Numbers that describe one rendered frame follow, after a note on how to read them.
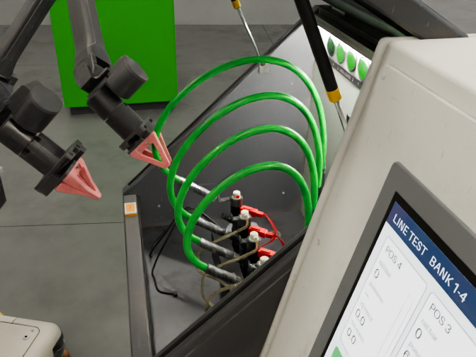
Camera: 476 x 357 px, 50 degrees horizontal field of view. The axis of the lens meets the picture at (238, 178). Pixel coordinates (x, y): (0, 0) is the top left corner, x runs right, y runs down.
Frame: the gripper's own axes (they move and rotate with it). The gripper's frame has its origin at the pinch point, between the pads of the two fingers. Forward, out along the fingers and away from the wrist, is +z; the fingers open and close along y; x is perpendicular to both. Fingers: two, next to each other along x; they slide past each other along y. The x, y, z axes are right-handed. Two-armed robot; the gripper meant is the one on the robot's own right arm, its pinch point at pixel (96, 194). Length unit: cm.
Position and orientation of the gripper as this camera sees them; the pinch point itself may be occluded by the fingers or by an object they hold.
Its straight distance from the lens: 97.4
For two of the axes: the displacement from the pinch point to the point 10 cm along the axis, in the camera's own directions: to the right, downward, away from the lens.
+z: 7.1, 6.2, 3.3
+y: 7.0, -6.1, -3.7
